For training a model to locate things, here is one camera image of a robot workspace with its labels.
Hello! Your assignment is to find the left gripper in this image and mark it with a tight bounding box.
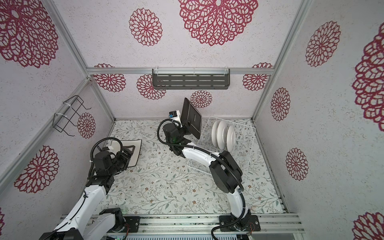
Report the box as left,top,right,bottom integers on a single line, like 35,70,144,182
108,145,135,176

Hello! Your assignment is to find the white square plate black rim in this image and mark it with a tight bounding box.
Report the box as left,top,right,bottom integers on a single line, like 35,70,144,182
106,140,142,168

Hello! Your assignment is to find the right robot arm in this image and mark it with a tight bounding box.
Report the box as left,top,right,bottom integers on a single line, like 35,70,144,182
157,116,251,228

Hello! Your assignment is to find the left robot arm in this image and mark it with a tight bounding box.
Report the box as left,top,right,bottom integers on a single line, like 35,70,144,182
40,146,136,240

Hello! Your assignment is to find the white round plate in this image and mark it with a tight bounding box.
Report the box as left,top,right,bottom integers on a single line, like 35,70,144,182
211,120,221,148
227,126,236,152
217,121,228,150

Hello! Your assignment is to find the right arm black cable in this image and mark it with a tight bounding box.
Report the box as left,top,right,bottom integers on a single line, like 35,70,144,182
156,118,250,240

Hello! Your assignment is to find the dark grey wall shelf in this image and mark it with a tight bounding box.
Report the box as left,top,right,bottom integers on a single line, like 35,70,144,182
152,69,231,90

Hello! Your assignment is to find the black wire wall basket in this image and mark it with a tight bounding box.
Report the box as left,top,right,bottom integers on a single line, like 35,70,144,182
52,95,91,137

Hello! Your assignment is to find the white wire dish rack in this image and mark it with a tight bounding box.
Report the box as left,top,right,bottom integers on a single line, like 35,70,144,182
188,116,256,181

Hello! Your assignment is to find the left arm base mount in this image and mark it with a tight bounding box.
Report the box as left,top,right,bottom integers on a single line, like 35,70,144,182
107,216,141,234

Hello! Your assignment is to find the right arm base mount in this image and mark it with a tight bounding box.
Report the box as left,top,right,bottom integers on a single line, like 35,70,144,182
219,215,261,232

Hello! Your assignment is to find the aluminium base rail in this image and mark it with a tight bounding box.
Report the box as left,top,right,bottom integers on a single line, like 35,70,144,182
104,213,305,239

